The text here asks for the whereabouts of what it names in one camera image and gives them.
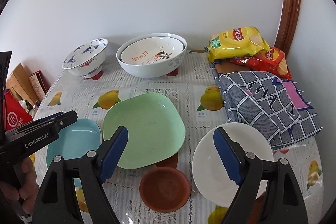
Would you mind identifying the small brown bowl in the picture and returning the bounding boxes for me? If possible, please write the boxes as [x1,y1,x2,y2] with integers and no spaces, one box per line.
[139,166,191,213]

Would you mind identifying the grey checked cloth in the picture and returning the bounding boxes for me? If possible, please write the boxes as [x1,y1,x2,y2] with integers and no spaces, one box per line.
[210,64,323,151]

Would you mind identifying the patterned book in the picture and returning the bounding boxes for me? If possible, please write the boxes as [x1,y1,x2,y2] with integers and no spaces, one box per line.
[29,71,50,102]

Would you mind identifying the white round bowl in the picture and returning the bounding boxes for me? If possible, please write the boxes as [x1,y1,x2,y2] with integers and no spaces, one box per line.
[192,122,273,207]

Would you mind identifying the left hand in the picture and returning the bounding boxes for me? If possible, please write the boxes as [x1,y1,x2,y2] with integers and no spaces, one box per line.
[1,157,39,215]

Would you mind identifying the blue square plate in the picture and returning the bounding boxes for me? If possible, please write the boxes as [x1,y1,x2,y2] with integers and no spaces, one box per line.
[45,118,103,188]

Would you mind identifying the brown wooden door frame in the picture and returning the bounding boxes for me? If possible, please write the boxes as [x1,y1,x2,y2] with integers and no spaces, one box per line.
[274,0,301,55]

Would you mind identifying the wooden board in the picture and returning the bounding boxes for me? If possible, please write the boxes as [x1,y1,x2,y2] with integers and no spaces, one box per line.
[6,63,39,106]

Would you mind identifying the red chips bag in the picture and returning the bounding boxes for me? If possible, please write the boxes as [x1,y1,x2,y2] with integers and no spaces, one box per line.
[230,47,292,80]

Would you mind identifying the white lemon print bowl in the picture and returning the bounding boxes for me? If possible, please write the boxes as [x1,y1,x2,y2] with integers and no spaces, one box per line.
[121,36,185,65]

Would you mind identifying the large white bowl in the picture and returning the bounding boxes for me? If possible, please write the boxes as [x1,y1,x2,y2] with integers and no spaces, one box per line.
[116,33,187,79]

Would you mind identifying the red package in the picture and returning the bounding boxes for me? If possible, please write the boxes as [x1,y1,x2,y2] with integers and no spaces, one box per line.
[5,91,33,131]

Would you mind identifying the blue crane pattern bowl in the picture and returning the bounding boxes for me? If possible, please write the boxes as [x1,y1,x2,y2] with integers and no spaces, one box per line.
[62,38,108,79]

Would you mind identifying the yellow chips bag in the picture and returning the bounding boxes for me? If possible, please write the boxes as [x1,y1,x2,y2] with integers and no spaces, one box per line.
[207,26,270,62]

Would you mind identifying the green square plate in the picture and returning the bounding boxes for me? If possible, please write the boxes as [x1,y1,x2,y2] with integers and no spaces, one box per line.
[102,93,186,169]

